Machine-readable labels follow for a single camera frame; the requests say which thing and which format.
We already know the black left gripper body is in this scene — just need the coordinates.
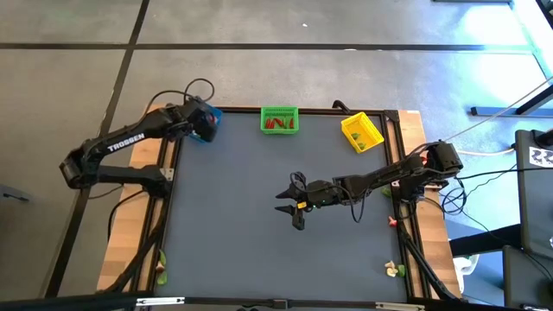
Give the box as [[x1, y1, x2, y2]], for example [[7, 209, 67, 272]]
[[186, 98, 219, 143]]

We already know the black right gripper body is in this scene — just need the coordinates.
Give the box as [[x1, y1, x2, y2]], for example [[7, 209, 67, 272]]
[[292, 180, 346, 232]]

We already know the blue plastic basket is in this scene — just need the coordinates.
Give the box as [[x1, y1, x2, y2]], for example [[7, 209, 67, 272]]
[[188, 105, 224, 144]]

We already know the green plastic basket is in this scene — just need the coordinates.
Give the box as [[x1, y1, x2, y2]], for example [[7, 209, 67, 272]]
[[260, 106, 300, 136]]

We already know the dark grey table mat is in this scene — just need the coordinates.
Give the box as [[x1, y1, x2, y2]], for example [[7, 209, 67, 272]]
[[154, 111, 410, 303]]

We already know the yellow plastic basket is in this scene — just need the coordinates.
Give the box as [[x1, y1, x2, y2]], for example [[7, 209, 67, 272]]
[[340, 111, 385, 154]]

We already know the white bin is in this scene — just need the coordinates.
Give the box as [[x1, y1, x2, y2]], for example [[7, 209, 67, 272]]
[[452, 253, 481, 295]]

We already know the black desk beam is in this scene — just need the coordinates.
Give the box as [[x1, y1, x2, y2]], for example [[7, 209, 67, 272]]
[[448, 223, 524, 257]]

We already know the dark desk leg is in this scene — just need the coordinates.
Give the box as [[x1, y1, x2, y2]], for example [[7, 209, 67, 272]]
[[469, 84, 553, 117]]

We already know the grey floor stand foot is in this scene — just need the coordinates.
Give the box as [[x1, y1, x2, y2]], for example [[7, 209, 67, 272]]
[[0, 184, 34, 205]]

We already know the black equipment case with sticker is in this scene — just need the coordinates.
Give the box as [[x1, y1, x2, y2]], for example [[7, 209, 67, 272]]
[[513, 128, 553, 260]]

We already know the grey equipment box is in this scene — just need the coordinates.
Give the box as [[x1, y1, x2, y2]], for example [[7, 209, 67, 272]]
[[502, 244, 553, 310]]

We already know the black overhead crossbar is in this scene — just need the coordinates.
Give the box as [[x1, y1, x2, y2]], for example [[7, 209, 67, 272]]
[[0, 289, 553, 311]]

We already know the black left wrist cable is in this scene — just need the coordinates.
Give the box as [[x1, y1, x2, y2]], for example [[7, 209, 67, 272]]
[[144, 77, 216, 114]]

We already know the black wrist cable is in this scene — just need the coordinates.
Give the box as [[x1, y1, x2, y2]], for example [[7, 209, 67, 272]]
[[289, 170, 368, 224], [144, 77, 216, 114]]

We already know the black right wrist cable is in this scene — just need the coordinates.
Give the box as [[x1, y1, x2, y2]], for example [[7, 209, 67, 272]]
[[289, 170, 368, 224]]

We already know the black aluminium table frame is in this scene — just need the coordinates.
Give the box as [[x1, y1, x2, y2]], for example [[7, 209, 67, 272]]
[[97, 103, 463, 303]]

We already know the black left base cable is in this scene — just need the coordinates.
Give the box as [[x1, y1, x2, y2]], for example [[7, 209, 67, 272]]
[[106, 188, 146, 243]]

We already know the silver crossbar bracket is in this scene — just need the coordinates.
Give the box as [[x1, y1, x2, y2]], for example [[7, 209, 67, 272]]
[[374, 301, 427, 311], [135, 295, 186, 308]]

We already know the coiled black cable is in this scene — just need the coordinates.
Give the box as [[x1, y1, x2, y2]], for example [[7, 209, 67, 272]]
[[439, 183, 468, 217]]

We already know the white floor cable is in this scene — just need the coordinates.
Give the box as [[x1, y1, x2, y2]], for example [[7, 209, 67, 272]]
[[457, 147, 518, 157]]

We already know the long black cable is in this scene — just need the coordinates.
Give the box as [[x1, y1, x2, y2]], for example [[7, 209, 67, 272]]
[[451, 165, 553, 181]]

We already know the thin grey cable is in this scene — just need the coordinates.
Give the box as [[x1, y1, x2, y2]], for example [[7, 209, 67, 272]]
[[444, 76, 553, 142]]

